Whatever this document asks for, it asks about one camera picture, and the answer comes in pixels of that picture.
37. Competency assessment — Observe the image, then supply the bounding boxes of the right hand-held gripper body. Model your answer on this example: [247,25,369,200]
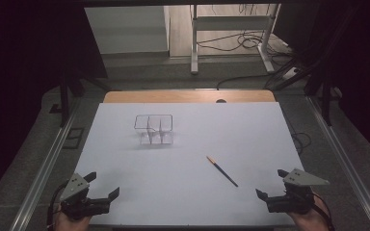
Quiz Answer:
[265,167,331,215]

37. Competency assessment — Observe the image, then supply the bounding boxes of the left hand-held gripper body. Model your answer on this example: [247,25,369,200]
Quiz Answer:
[59,172,111,222]

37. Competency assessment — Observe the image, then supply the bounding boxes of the clear plastic divided organizer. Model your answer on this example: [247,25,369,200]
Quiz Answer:
[133,114,174,146]

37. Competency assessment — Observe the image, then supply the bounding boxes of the person's left hand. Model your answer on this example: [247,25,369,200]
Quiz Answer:
[53,211,93,231]

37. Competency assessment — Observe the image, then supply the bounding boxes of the person's right hand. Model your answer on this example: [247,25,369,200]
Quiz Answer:
[287,195,330,231]

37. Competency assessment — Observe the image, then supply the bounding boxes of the white table mat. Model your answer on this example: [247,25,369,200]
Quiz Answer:
[71,102,306,227]

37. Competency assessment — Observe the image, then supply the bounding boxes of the black metal stand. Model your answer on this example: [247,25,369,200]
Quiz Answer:
[48,71,112,128]
[271,54,343,127]

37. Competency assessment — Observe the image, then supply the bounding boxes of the white power strip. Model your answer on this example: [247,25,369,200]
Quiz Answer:
[281,66,299,81]

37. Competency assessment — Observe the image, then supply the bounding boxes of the wooden table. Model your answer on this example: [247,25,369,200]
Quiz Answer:
[103,90,277,104]

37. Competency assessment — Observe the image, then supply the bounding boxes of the white board panel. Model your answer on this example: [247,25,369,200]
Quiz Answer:
[84,5,171,56]

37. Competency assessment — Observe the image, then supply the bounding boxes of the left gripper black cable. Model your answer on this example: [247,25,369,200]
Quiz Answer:
[45,182,69,231]

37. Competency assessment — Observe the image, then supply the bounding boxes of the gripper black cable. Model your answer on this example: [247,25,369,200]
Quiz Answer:
[311,192,335,231]
[45,182,69,231]

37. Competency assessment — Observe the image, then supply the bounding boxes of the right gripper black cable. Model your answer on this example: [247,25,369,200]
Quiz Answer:
[311,192,335,231]

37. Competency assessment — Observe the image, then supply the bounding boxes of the thin black looped cable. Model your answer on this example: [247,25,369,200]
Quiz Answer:
[289,132,313,156]

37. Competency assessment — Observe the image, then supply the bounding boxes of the aluminium rail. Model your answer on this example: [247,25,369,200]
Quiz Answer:
[10,97,82,231]
[305,95,370,231]

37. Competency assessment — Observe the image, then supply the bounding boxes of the long black floor cable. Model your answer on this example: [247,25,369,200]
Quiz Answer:
[216,74,270,91]

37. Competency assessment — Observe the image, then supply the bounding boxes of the tangled black floor cables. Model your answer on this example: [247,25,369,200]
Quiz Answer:
[196,3,292,53]

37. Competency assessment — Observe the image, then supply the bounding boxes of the white metal desk frame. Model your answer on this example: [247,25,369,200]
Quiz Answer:
[190,3,282,76]

